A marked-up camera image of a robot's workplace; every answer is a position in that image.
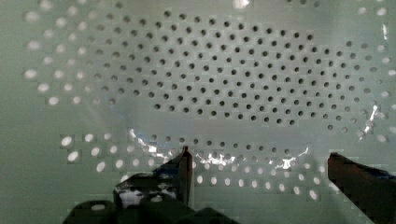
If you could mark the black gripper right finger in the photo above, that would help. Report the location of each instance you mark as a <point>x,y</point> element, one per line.
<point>372,190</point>

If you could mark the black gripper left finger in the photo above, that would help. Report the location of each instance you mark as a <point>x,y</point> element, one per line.
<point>172,178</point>

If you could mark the mint green strainer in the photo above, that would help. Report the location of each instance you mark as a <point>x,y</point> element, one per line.
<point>261,92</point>

